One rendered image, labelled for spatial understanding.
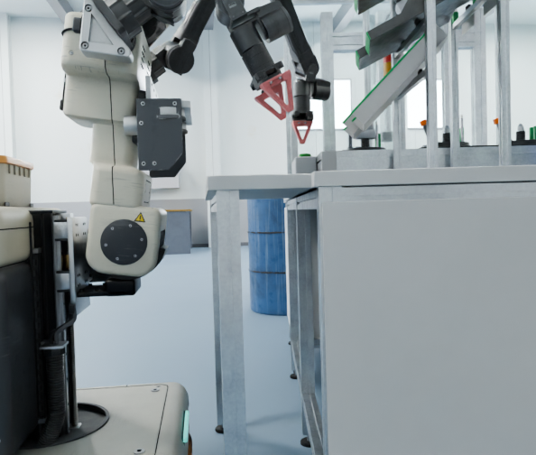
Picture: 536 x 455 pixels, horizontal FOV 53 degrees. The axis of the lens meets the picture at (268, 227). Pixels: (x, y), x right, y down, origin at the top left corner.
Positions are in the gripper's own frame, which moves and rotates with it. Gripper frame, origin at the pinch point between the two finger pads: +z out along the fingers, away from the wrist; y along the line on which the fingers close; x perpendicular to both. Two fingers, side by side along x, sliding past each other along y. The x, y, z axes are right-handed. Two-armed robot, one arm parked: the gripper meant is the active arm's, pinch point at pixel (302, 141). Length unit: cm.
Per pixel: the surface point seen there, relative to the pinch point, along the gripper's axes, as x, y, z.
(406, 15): -20, -51, -22
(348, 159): -12.2, -17.4, 8.0
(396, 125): -25.3, -22.8, -1.2
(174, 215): 165, 852, 17
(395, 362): -10, -76, 54
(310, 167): -2.3, -3.2, 8.9
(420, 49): -23, -52, -14
